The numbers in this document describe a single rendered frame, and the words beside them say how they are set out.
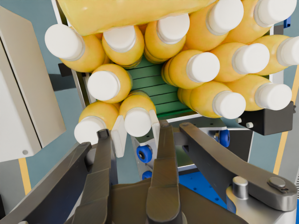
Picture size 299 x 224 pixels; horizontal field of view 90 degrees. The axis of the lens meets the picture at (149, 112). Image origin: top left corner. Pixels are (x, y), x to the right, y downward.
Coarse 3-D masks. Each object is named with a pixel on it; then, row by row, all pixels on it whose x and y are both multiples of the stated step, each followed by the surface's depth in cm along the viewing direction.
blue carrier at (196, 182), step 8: (184, 176) 34; (192, 176) 33; (200, 176) 33; (184, 184) 32; (192, 184) 31; (200, 184) 31; (208, 184) 30; (200, 192) 29; (208, 192) 28; (216, 200) 26; (296, 216) 22
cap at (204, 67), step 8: (200, 56) 20; (208, 56) 20; (192, 64) 20; (200, 64) 20; (208, 64) 20; (216, 64) 20; (192, 72) 20; (200, 72) 20; (208, 72) 20; (216, 72) 20; (200, 80) 20; (208, 80) 20
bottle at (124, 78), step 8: (104, 64) 24; (112, 64) 24; (112, 72) 21; (120, 72) 23; (128, 72) 30; (120, 80) 22; (128, 80) 24; (120, 88) 23; (128, 88) 25; (120, 96) 24
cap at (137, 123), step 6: (132, 114) 21; (138, 114) 21; (144, 114) 21; (126, 120) 21; (132, 120) 21; (138, 120) 21; (144, 120) 21; (150, 120) 21; (126, 126) 21; (132, 126) 21; (138, 126) 21; (144, 126) 21; (150, 126) 21; (132, 132) 21; (138, 132) 21; (144, 132) 21
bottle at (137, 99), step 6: (138, 90) 36; (132, 96) 26; (138, 96) 26; (144, 96) 27; (126, 102) 25; (132, 102) 24; (138, 102) 24; (144, 102) 24; (150, 102) 26; (120, 108) 26; (126, 108) 24; (132, 108) 23; (138, 108) 23; (144, 108) 23; (150, 108) 24; (120, 114) 25; (126, 114) 23; (156, 114) 27
